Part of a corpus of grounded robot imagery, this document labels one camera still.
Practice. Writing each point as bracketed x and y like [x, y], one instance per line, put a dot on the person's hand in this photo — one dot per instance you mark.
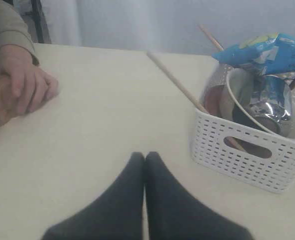
[31, 86]

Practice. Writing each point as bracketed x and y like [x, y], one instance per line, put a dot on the olive green sleeve forearm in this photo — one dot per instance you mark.
[14, 31]

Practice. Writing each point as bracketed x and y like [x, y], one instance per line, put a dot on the brown red plate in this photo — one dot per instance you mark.
[212, 100]

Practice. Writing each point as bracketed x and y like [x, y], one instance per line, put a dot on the wooden chopstick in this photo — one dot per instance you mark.
[188, 94]
[211, 38]

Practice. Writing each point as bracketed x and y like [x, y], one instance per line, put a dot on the blue chips bag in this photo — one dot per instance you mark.
[262, 55]

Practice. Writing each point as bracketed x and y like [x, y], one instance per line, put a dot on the cream ceramic bowl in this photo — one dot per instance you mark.
[236, 96]

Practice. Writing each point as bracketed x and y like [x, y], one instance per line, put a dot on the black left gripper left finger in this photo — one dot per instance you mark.
[117, 214]

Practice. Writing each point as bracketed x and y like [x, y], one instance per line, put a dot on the shiny steel cup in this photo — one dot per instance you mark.
[271, 98]

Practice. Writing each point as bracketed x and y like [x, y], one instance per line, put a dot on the black metal frame post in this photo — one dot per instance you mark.
[41, 27]

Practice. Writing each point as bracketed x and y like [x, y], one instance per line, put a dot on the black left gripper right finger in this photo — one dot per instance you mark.
[174, 214]

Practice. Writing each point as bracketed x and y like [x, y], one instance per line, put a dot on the white woven plastic basket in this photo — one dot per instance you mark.
[252, 156]

